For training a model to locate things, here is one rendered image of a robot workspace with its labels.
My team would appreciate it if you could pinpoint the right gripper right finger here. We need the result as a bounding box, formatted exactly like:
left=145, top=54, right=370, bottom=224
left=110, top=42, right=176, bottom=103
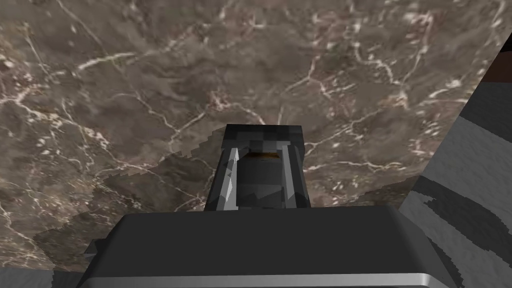
left=281, top=143, right=313, bottom=210

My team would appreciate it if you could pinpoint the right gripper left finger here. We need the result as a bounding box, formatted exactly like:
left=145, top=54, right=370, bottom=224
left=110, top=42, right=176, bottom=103
left=203, top=146, right=241, bottom=212

